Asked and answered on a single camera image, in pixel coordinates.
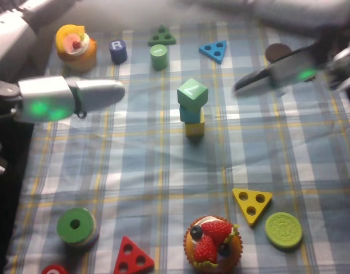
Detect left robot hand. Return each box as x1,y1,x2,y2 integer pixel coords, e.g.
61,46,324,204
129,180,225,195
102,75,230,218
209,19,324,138
0,0,126,124

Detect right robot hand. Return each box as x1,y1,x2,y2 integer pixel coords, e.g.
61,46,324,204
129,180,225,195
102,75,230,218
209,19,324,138
188,0,350,99

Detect green cube number 7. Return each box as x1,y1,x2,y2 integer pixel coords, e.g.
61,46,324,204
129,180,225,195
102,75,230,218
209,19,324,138
176,78,209,114

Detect teal cube letter K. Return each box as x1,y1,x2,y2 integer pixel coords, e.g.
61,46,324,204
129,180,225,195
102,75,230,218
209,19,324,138
179,104,203,124

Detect brown chocolate cookie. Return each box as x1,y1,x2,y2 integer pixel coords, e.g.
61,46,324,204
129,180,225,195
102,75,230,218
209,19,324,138
264,43,293,64

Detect orange toy cupcake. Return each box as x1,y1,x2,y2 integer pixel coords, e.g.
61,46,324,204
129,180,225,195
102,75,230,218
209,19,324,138
55,24,98,72

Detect blue triangle block three holes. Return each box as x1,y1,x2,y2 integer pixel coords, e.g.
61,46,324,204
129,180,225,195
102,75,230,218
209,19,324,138
199,40,228,65

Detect blue cylinder letter R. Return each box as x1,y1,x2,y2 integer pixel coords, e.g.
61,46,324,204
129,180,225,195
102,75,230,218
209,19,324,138
109,39,128,65

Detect white backdrop board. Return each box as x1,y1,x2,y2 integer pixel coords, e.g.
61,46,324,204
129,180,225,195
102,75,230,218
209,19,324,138
34,0,250,27

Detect yellow cube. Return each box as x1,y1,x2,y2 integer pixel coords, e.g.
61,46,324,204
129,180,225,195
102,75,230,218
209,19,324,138
185,108,206,139

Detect green cylinder with dash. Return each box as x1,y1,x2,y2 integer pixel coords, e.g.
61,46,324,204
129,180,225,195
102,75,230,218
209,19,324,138
150,44,169,71

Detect green triangle block three holes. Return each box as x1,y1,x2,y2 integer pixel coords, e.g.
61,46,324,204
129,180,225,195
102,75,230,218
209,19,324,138
147,25,177,47

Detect yellow triangle block three holes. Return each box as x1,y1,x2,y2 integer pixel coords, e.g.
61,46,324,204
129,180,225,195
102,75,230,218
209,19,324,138
231,188,273,227

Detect green sandwich cookie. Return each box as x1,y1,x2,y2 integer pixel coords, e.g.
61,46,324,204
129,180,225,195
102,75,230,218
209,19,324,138
264,212,303,252

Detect blue plaid tablecloth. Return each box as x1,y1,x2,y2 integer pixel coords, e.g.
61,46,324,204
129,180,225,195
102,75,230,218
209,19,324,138
6,19,350,274

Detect strawberry toy cupcake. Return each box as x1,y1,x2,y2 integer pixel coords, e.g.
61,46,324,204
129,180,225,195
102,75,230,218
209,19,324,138
183,216,244,272

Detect stacked coloured rings toy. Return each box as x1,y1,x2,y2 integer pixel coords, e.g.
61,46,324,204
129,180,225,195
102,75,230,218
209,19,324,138
56,207,100,251

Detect red cylinder block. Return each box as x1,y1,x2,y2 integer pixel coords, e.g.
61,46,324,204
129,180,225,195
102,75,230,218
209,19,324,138
41,264,69,274

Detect red triangle block three holes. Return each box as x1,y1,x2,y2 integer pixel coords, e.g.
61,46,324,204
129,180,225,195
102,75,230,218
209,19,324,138
113,236,155,274

